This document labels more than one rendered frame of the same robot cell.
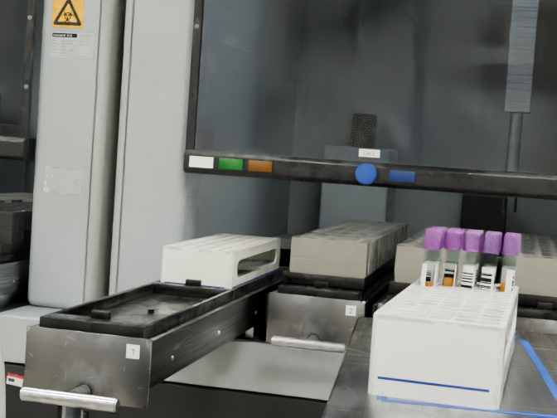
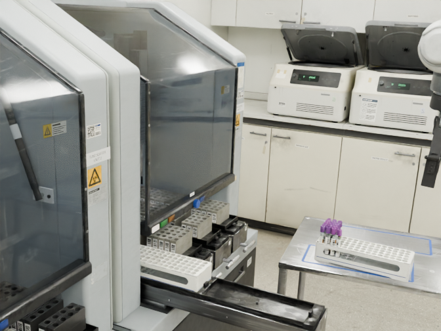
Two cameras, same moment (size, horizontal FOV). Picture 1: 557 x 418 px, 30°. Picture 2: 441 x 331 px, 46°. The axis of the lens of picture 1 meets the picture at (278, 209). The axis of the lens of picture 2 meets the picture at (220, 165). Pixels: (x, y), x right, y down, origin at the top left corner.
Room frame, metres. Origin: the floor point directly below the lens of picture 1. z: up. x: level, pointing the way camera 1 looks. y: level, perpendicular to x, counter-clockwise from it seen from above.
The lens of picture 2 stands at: (1.07, 1.45, 1.58)
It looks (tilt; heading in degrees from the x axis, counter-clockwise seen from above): 16 degrees down; 282
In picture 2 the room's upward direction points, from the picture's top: 2 degrees clockwise
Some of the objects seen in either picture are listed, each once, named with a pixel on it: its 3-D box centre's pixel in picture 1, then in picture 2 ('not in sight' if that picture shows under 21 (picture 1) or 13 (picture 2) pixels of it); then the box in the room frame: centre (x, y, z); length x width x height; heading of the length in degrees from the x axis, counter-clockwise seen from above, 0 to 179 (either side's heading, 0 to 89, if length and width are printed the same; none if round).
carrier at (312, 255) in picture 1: (329, 260); (181, 243); (1.50, -0.08, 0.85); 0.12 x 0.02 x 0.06; 78
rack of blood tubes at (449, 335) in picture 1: (452, 332); (363, 255); (0.92, -0.16, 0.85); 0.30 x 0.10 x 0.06; 165
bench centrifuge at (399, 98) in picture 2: not in sight; (401, 73); (0.61, -2.39, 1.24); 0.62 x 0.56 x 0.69; 78
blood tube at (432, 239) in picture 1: (426, 286); (338, 245); (1.00, -0.15, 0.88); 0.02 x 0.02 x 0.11
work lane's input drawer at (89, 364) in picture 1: (185, 315); (213, 298); (1.35, 0.11, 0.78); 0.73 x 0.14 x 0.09; 167
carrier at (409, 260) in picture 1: (434, 269); (202, 227); (1.47, -0.23, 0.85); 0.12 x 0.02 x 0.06; 77
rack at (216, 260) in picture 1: (225, 262); (161, 267); (1.52, 0.07, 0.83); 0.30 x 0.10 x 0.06; 167
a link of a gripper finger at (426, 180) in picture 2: not in sight; (430, 173); (0.82, 0.18, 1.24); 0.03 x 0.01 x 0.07; 167
